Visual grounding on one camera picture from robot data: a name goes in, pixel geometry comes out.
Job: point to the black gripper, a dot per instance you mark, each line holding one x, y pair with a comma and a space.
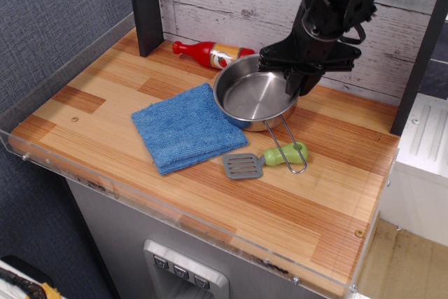
300, 51

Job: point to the stainless steel saucepan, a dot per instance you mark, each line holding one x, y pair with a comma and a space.
255, 100

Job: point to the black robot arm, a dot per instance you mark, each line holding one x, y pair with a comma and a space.
324, 38

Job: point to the blue folded cloth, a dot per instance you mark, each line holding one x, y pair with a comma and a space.
186, 129

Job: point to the red toy sauce bottle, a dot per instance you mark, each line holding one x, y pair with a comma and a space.
212, 54

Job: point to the green grey toy spatula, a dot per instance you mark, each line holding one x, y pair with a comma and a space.
248, 166

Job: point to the white toy sink unit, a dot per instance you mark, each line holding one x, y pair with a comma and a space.
415, 195

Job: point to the silver button panel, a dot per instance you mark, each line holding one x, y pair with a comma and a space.
179, 276

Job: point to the grey toy kitchen cabinet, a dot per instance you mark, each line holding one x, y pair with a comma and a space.
119, 232

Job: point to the yellow object bottom left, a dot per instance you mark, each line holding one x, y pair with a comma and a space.
50, 292

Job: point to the dark right frame post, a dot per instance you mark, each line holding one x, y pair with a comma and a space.
426, 49

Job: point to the dark frame post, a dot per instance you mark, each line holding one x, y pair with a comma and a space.
148, 23
426, 49

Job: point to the dark left frame post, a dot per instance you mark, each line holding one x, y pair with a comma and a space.
148, 23

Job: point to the clear acrylic guard rail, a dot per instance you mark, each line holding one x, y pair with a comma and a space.
310, 228

